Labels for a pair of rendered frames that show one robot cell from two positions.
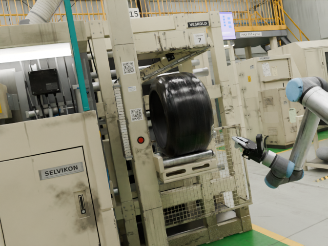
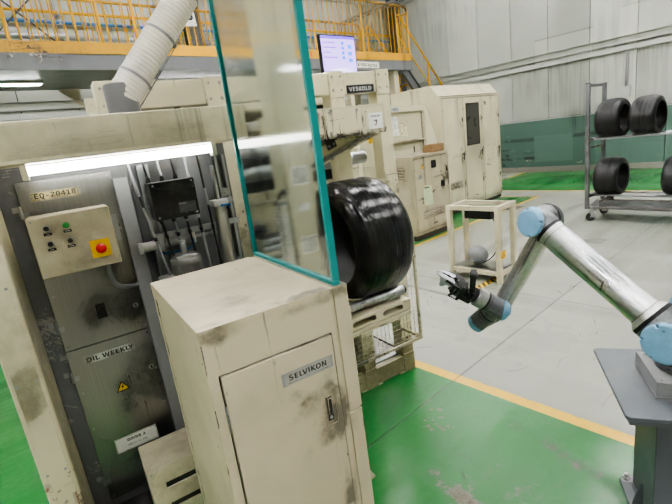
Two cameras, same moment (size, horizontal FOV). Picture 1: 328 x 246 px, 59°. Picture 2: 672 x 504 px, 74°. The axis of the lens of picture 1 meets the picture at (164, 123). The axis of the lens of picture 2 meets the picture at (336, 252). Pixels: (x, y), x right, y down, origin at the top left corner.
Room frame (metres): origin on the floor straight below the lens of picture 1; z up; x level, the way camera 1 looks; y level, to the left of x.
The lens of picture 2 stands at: (0.00, 0.55, 1.64)
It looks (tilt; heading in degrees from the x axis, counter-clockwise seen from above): 14 degrees down; 345
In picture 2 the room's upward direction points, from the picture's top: 8 degrees counter-clockwise
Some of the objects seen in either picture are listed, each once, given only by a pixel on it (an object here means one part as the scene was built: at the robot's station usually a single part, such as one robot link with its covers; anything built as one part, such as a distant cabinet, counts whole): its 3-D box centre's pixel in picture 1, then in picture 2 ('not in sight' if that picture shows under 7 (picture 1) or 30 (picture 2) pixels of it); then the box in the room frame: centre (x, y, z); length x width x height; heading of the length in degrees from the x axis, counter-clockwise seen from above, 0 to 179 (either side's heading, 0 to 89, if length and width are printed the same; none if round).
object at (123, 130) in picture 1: (122, 121); not in sight; (1.80, 0.25, 1.19); 0.05 x 0.04 x 0.48; 15
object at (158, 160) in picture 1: (153, 160); not in sight; (1.90, 0.11, 0.90); 0.40 x 0.03 x 0.10; 15
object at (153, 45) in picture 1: (165, 44); (325, 125); (2.26, -0.11, 1.71); 0.61 x 0.25 x 0.15; 105
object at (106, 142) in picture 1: (113, 185); not in sight; (2.63, 0.54, 0.61); 0.33 x 0.06 x 0.86; 15
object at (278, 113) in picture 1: (286, 115); (419, 194); (6.23, -2.63, 0.62); 0.91 x 0.58 x 1.25; 115
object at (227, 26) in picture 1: (221, 26); (338, 58); (5.70, -1.40, 2.60); 0.60 x 0.05 x 0.55; 115
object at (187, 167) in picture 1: (188, 168); (375, 312); (1.81, -0.10, 0.84); 0.36 x 0.09 x 0.06; 105
